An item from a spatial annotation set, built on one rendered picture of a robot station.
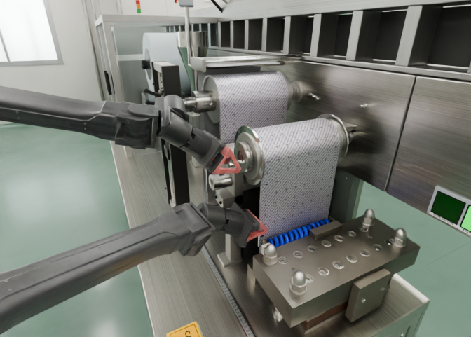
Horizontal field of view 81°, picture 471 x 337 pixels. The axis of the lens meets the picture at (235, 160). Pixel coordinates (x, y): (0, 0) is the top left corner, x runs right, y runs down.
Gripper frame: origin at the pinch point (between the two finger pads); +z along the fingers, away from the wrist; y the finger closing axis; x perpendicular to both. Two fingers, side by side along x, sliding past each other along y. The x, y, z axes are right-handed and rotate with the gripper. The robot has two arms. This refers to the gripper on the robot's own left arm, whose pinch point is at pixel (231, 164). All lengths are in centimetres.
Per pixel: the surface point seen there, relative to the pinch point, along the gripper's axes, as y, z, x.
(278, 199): 7.1, 12.9, -0.6
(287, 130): 3.3, 5.6, 14.6
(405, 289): 28, 50, -1
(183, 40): -67, -9, 27
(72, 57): -550, -31, -37
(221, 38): -93, 14, 46
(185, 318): 9.6, 7.7, -36.6
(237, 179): -0.3, 4.2, -2.4
